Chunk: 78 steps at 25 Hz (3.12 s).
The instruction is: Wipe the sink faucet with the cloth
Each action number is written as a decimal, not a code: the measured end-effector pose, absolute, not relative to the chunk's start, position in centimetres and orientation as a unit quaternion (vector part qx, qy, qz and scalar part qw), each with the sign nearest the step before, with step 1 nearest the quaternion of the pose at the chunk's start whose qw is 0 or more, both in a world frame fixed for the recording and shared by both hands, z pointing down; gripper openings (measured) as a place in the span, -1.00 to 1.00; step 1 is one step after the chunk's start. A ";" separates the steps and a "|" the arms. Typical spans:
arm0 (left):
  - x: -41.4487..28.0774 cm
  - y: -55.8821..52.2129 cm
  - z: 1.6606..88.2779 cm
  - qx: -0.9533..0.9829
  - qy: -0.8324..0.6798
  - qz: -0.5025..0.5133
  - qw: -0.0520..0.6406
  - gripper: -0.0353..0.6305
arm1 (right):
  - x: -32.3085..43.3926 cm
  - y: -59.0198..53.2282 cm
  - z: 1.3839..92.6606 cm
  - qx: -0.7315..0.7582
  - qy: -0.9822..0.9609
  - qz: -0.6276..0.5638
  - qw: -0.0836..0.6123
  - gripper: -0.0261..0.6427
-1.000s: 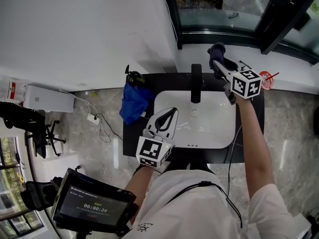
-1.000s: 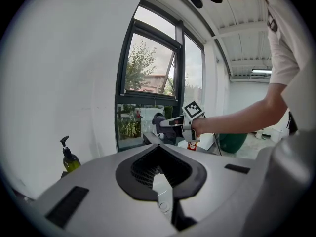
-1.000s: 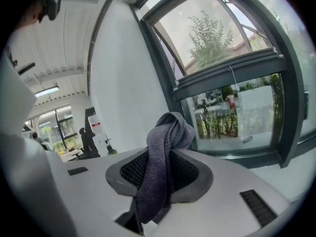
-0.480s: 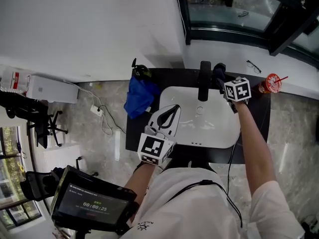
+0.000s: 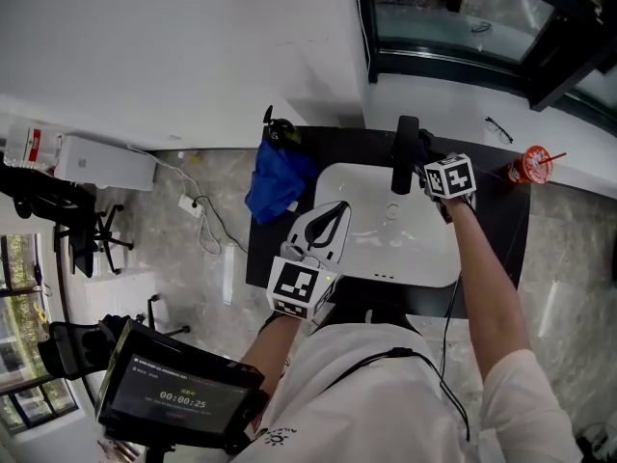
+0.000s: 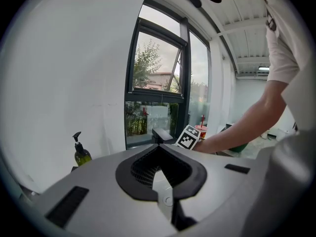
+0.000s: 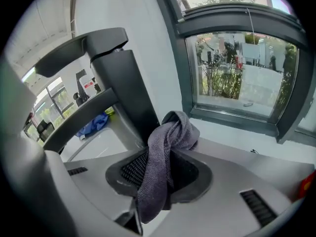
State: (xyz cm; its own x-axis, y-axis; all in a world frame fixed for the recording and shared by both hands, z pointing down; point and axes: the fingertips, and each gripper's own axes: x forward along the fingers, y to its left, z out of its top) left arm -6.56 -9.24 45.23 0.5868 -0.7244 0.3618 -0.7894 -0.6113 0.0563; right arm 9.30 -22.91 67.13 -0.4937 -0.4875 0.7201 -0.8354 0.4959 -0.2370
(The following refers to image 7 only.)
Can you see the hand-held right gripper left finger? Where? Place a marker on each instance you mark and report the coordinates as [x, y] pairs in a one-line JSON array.
[[98, 194]]

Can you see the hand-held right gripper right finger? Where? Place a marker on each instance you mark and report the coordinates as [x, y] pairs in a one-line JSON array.
[[222, 181]]

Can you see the dark grey cloth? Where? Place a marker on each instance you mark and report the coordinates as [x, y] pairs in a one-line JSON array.
[[160, 157]]

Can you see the black faucet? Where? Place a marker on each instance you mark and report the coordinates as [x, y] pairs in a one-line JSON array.
[[123, 83]]

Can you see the blue cloth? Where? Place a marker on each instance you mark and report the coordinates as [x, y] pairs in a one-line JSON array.
[[95, 126]]

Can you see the black eyeglasses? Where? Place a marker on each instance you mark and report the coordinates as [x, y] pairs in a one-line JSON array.
[[254, 151]]

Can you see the black mesh office chair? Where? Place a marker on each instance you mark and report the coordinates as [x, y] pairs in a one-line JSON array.
[[45, 130]]

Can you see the red drink cup with straw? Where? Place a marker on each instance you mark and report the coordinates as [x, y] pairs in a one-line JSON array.
[[307, 184]]

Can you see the dark framed window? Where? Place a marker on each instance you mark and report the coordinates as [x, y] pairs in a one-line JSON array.
[[56, 100], [222, 21]]

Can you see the tall black ribbed stand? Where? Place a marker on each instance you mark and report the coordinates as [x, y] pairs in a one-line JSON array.
[[81, 88]]

